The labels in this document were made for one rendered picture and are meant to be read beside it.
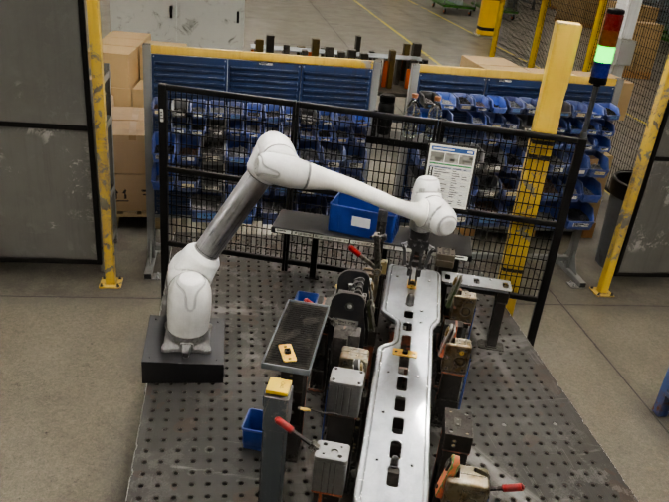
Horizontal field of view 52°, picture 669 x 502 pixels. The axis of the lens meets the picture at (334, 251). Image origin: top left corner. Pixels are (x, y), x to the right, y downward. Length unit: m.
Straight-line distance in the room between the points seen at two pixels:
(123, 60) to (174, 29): 2.55
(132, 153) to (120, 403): 2.20
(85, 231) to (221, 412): 2.36
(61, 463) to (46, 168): 1.86
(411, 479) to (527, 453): 0.75
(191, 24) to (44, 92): 4.85
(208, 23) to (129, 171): 3.98
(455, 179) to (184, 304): 1.35
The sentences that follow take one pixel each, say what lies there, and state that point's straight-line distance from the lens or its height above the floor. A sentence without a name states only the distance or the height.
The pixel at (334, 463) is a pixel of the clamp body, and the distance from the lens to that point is 1.82.
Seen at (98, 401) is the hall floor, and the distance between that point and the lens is 3.71.
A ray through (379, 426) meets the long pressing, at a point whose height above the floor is 1.00.
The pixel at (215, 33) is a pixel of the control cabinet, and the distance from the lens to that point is 8.99.
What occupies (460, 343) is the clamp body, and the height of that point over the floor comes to 1.04.
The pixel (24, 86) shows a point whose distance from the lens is 4.34.
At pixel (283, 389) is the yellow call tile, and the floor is 1.16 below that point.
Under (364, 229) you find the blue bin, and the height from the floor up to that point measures 1.07.
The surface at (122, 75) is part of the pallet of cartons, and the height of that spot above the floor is 0.86.
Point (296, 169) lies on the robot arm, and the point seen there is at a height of 1.51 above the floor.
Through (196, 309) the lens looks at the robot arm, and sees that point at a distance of 2.52.
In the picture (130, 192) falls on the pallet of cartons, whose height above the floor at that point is 0.30.
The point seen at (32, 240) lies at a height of 0.29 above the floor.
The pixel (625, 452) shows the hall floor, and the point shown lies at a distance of 3.91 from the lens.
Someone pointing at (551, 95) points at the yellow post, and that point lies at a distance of 3.10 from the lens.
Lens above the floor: 2.29
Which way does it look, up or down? 26 degrees down
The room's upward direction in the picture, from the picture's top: 6 degrees clockwise
